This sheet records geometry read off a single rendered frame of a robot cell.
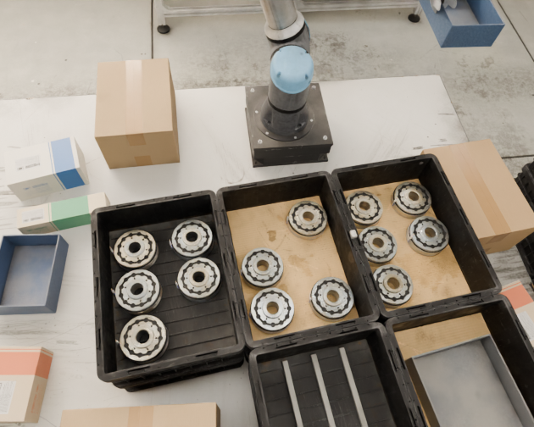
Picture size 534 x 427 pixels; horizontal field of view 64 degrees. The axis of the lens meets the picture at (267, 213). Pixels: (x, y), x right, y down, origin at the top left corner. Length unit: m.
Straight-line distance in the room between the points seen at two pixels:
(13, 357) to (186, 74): 1.92
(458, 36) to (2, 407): 1.42
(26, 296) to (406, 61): 2.45
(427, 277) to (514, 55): 2.36
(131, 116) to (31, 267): 0.51
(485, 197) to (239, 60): 1.84
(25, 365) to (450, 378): 0.98
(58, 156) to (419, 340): 1.11
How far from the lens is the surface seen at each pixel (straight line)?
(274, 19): 1.25
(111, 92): 1.41
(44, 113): 1.65
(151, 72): 1.45
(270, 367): 1.02
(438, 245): 1.18
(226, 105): 1.55
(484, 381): 1.15
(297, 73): 1.20
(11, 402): 1.18
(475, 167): 1.36
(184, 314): 1.05
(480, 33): 1.34
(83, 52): 2.94
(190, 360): 0.92
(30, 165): 1.41
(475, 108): 2.85
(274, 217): 1.14
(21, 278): 1.35
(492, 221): 1.29
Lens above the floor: 1.84
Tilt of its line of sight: 61 degrees down
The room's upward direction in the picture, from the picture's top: 6 degrees clockwise
